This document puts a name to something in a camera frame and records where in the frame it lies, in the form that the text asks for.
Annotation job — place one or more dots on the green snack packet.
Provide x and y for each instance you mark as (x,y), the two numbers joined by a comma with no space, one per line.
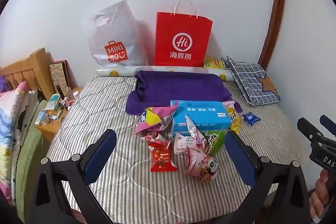
(216,141)

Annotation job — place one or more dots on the clear bottle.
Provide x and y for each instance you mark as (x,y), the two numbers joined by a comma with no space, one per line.
(69,94)

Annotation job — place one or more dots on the brown wooden door frame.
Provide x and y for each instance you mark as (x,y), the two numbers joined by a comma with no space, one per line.
(275,16)

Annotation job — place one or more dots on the green yellow chip bag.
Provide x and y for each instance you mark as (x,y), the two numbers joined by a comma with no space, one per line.
(213,64)

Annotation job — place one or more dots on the colourful striped pillow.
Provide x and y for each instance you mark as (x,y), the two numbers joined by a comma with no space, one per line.
(9,113)

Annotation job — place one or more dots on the rolled fruit-print mat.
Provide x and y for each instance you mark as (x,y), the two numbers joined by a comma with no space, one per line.
(115,72)

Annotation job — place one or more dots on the wooden headboard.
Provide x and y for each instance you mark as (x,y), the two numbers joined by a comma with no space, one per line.
(26,71)

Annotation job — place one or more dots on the red snack packet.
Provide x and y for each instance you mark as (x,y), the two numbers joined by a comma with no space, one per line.
(161,158)

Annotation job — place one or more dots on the wooden nightstand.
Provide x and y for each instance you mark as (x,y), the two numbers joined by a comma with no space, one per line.
(50,129)

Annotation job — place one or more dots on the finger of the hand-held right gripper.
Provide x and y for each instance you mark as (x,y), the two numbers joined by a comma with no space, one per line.
(308,129)
(328,123)

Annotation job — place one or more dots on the green blanket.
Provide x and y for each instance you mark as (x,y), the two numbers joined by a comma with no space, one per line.
(26,161)

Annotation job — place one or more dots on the purple towel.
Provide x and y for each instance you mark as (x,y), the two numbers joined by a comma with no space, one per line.
(181,87)

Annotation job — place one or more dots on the grey checked folded cloth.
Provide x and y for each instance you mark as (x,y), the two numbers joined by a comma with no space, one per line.
(252,82)

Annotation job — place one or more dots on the pale pink snack packet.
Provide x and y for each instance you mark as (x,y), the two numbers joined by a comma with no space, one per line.
(183,144)

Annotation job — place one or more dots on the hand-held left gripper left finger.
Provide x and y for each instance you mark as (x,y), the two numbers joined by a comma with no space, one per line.
(101,153)

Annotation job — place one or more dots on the teal box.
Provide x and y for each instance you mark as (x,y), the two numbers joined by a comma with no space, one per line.
(53,102)

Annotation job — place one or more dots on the pink panda snack bag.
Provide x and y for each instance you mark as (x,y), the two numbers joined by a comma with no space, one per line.
(202,167)

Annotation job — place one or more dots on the patterned notebook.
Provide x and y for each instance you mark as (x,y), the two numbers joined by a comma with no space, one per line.
(59,73)

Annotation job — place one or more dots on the striped bed quilt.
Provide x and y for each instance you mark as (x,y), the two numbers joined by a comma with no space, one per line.
(118,108)

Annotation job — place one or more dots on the pink and yellow snack packet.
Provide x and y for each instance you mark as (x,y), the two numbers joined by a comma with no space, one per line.
(155,119)

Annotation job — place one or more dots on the pink cone snack packet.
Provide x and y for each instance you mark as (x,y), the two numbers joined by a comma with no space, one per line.
(195,134)

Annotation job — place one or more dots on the person's right hand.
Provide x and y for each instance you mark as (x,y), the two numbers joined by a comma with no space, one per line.
(319,195)

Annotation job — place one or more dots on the red paper shopping bag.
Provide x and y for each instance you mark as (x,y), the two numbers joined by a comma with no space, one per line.
(182,40)

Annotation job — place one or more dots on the white plastic shopping bag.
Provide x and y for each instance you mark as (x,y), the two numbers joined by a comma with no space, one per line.
(115,40)

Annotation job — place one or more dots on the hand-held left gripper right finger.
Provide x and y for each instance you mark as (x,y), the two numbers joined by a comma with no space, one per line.
(240,158)

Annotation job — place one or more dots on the blue and white box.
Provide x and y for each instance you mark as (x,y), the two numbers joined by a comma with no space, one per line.
(40,117)

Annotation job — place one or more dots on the small blue packet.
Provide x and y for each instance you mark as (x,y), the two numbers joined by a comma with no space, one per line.
(251,118)

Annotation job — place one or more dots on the blue tissue pack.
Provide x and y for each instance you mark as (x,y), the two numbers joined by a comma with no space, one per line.
(202,115)

